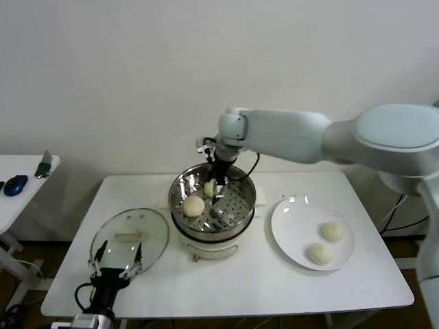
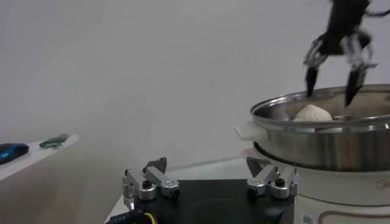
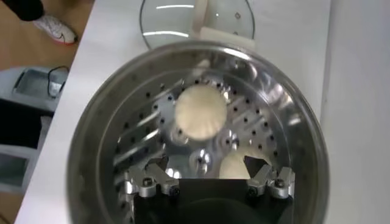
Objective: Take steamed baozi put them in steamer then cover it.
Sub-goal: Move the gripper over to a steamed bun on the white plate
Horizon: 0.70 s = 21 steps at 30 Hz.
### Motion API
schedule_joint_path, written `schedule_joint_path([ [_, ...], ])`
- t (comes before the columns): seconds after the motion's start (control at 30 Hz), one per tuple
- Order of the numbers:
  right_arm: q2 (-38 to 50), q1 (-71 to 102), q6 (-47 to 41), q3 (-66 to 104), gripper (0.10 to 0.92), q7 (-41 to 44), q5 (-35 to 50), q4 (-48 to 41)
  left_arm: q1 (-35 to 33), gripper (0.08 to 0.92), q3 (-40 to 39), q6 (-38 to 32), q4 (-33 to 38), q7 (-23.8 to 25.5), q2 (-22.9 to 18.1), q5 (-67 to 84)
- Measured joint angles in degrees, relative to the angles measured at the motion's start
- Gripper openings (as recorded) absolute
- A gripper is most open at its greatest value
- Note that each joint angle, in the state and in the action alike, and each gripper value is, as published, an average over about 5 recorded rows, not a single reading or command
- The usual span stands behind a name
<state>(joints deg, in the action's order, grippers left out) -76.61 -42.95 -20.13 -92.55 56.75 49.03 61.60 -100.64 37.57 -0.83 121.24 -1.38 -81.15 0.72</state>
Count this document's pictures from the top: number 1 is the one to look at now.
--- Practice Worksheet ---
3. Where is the white round plate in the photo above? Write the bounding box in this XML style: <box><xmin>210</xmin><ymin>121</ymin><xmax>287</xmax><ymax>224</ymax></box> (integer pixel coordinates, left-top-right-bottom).
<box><xmin>270</xmin><ymin>195</ymin><xmax>355</xmax><ymax>271</ymax></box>

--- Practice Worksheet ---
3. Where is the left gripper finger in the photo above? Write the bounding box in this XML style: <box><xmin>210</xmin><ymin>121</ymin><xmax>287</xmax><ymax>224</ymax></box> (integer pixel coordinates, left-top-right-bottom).
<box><xmin>88</xmin><ymin>240</ymin><xmax>108</xmax><ymax>278</ymax></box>
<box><xmin>119</xmin><ymin>242</ymin><xmax>144</xmax><ymax>278</ymax></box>

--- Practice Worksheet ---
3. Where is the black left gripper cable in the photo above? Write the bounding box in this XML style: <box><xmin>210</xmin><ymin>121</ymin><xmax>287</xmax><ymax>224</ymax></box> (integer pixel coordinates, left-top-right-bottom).
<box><xmin>75</xmin><ymin>282</ymin><xmax>95</xmax><ymax>313</ymax></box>

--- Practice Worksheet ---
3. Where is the stainless steel steamer basket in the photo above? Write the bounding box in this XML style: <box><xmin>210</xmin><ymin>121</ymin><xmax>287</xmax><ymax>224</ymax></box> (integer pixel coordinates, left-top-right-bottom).
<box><xmin>158</xmin><ymin>162</ymin><xmax>268</xmax><ymax>241</ymax></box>

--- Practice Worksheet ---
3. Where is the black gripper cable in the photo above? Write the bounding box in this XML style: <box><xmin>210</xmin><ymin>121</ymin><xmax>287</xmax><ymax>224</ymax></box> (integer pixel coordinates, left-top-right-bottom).
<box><xmin>75</xmin><ymin>282</ymin><xmax>95</xmax><ymax>313</ymax></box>
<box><xmin>236</xmin><ymin>152</ymin><xmax>260</xmax><ymax>181</ymax></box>

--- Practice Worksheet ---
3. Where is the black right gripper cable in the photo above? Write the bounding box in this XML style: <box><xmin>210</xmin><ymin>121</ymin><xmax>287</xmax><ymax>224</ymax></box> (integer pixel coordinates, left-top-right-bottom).
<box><xmin>236</xmin><ymin>152</ymin><xmax>260</xmax><ymax>181</ymax></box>

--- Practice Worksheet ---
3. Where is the blue computer mouse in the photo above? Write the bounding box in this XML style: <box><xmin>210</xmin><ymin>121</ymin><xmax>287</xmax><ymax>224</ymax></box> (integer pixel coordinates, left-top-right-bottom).
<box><xmin>3</xmin><ymin>175</ymin><xmax>28</xmax><ymax>197</ymax></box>

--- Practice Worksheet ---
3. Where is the black power cable with adapter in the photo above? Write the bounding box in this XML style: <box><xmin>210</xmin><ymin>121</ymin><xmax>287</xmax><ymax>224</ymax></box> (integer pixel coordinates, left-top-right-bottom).
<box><xmin>380</xmin><ymin>193</ymin><xmax>429</xmax><ymax>237</ymax></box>

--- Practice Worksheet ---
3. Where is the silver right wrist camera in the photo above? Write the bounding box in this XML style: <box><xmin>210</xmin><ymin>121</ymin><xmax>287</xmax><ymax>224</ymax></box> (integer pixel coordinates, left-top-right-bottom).
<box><xmin>195</xmin><ymin>136</ymin><xmax>217</xmax><ymax>156</ymax></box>

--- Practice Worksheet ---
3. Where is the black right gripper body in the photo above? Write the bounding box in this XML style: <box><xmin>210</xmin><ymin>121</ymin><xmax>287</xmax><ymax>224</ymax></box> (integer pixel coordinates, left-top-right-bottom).
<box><xmin>209</xmin><ymin>158</ymin><xmax>235</xmax><ymax>184</ymax></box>

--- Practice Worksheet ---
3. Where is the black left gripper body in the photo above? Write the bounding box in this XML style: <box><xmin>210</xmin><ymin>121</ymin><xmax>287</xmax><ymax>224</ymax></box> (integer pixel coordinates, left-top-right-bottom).
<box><xmin>89</xmin><ymin>267</ymin><xmax>132</xmax><ymax>313</ymax></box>

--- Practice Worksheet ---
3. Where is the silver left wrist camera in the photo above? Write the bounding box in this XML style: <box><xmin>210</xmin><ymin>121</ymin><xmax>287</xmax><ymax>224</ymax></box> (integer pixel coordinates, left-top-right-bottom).
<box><xmin>51</xmin><ymin>313</ymin><xmax>99</xmax><ymax>329</ymax></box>

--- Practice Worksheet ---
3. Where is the white floor cable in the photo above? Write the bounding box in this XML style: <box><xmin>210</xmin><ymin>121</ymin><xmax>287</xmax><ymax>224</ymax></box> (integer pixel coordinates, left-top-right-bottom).
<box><xmin>0</xmin><ymin>258</ymin><xmax>44</xmax><ymax>279</ymax></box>

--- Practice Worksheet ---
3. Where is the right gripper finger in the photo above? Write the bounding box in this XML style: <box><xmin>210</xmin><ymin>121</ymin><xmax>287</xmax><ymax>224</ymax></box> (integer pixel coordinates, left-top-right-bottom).
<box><xmin>212</xmin><ymin>182</ymin><xmax>226</xmax><ymax>207</ymax></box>

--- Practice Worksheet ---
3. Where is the green handled scraper tool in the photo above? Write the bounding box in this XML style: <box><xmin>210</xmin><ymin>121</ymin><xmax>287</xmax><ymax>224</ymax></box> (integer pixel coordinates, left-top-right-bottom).
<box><xmin>35</xmin><ymin>149</ymin><xmax>54</xmax><ymax>180</ymax></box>

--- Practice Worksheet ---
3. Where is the white side table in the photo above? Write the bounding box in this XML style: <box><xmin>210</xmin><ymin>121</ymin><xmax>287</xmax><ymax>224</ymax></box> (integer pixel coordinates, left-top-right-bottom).
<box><xmin>0</xmin><ymin>154</ymin><xmax>62</xmax><ymax>291</ymax></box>

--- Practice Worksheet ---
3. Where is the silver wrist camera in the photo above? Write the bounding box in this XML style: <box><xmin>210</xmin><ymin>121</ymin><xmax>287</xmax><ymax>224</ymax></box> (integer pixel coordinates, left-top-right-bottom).
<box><xmin>51</xmin><ymin>313</ymin><xmax>99</xmax><ymax>329</ymax></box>
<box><xmin>195</xmin><ymin>136</ymin><xmax>217</xmax><ymax>156</ymax></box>

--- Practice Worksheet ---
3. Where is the black floor cable bundle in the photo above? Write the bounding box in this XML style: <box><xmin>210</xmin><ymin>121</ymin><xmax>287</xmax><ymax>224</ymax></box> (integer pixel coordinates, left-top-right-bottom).
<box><xmin>0</xmin><ymin>303</ymin><xmax>30</xmax><ymax>329</ymax></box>

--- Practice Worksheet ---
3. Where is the white power cable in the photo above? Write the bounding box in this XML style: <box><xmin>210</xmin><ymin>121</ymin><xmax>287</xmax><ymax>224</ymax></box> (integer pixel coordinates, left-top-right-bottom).
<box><xmin>382</xmin><ymin>202</ymin><xmax>405</xmax><ymax>226</ymax></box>

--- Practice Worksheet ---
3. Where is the round glass pot lid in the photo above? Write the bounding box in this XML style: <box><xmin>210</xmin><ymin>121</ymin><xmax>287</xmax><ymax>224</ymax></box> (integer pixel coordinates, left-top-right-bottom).
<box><xmin>89</xmin><ymin>208</ymin><xmax>170</xmax><ymax>278</ymax></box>

